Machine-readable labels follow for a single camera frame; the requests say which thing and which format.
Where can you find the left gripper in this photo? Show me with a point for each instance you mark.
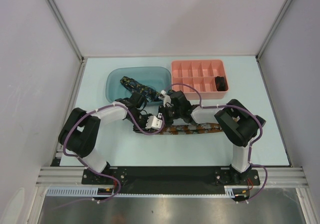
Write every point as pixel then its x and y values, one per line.
pixel 143 127

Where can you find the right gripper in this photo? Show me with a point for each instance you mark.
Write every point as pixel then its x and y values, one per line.
pixel 163 110

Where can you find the orange floral tie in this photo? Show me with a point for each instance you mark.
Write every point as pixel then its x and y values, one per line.
pixel 191 129

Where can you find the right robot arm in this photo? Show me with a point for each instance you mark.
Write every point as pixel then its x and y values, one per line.
pixel 241 127

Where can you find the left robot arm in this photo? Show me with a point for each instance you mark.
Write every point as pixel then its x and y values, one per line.
pixel 79 133

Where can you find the navy yellow patterned tie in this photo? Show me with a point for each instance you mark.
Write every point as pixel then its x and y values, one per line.
pixel 134 86

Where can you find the teal plastic bin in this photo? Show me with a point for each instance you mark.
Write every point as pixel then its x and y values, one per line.
pixel 157 78

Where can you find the pink compartment organizer tray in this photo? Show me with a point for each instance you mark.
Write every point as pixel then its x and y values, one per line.
pixel 196 78

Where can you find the rolled dark tie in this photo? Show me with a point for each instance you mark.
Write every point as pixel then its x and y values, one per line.
pixel 221 83

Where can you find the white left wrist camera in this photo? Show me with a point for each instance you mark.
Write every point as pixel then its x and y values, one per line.
pixel 154 122

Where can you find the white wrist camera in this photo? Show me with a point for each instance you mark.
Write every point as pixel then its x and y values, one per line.
pixel 165 98
pixel 154 122

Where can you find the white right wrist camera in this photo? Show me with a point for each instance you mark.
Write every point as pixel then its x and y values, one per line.
pixel 165 98

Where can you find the left corner aluminium post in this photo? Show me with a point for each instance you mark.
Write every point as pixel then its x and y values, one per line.
pixel 64 28

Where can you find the corner aluminium post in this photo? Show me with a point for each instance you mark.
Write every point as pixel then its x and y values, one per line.
pixel 64 28
pixel 280 16

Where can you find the right corner aluminium post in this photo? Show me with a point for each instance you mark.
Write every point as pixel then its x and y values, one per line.
pixel 280 16

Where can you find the white cable duct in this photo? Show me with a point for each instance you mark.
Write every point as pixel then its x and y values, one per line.
pixel 220 191

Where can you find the aluminium frame rail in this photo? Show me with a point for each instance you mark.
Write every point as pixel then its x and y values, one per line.
pixel 278 177

